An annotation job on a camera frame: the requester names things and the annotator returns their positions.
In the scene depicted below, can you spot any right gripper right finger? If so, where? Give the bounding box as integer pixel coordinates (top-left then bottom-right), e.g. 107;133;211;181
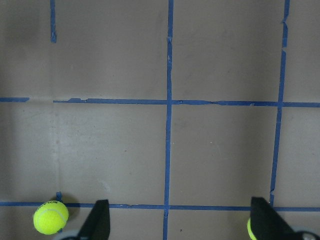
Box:
250;197;294;240

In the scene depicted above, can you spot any tennis ball table centre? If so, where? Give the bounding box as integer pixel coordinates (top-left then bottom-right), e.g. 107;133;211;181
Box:
33;200;69;235

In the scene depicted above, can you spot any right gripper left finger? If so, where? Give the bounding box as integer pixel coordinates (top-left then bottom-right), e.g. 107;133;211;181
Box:
77;199;111;240

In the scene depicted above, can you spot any tennis ball near right arm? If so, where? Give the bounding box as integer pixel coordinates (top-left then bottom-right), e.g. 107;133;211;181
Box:
247;218;257;240

